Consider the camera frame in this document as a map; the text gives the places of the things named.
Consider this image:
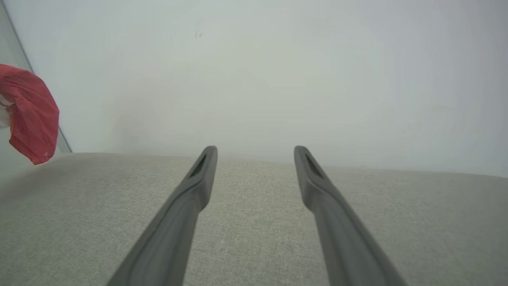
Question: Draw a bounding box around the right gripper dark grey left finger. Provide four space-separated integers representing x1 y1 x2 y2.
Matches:
106 145 218 286

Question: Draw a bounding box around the red and white garment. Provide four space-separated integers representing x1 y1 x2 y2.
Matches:
0 64 60 165

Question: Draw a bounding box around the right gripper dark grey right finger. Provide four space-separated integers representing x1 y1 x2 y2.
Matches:
294 145 408 286

